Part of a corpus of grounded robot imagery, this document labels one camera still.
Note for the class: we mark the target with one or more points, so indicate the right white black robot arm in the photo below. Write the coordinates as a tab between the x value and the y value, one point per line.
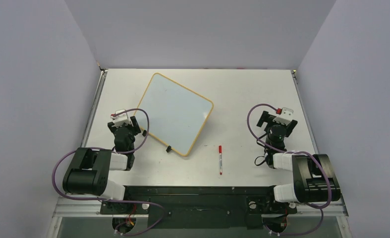
314	179

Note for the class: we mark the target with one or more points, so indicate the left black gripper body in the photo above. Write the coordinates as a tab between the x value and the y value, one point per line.
133	130

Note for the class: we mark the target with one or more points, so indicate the aluminium rail frame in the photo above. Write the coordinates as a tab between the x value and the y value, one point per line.
80	218

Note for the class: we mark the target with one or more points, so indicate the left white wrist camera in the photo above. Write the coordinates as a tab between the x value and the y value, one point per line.
120	118

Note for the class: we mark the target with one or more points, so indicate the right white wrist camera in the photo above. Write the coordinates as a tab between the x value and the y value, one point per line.
284	116

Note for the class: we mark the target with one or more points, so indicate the yellow framed whiteboard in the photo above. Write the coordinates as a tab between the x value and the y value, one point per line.
172	113

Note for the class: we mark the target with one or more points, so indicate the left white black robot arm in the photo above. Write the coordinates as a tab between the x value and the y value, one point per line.
88	171

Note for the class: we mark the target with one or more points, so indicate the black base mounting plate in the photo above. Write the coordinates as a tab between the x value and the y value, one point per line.
205	207

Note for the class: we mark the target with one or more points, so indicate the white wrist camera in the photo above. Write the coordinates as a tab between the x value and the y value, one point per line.
284	116
120	118

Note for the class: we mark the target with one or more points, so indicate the red white marker pen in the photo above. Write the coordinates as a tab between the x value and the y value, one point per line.
220	160

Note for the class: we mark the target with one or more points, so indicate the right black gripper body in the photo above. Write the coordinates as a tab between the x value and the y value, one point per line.
278	123

